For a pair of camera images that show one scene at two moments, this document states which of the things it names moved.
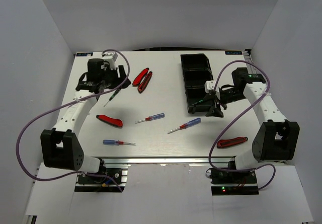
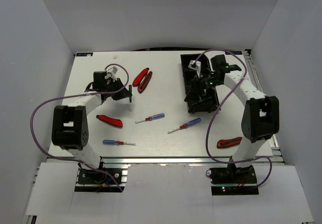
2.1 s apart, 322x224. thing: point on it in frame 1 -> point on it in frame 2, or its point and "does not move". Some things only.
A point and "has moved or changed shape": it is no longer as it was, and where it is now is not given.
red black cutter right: (224, 143) does not move
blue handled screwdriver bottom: (116, 142) does not move
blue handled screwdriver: (183, 126) does not move
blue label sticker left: (84, 54) does not move
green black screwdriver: (113, 95) has moved or changed shape
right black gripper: (215, 112) -> (192, 95)
